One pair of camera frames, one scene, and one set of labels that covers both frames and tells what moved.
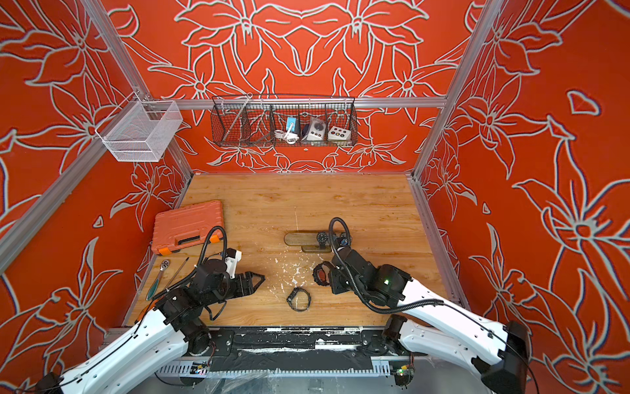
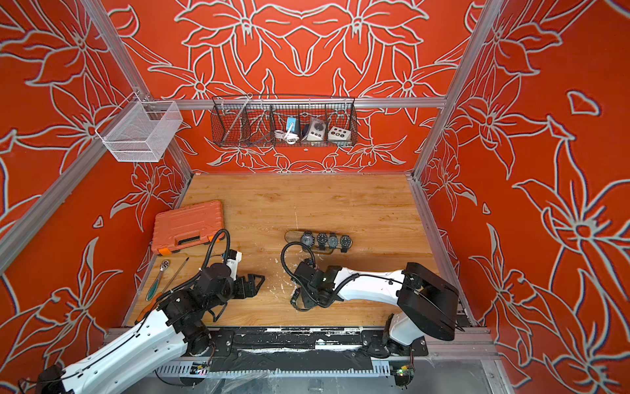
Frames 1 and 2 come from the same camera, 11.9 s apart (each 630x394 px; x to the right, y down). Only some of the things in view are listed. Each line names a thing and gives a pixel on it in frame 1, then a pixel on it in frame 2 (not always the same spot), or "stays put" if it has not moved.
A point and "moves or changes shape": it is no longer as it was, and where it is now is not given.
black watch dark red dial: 321,237 stays put
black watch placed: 344,240 stays put
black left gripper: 249,283 stays put
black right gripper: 335,283 → 305,304
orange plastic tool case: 187,226 stays put
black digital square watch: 321,273 moves or changes shape
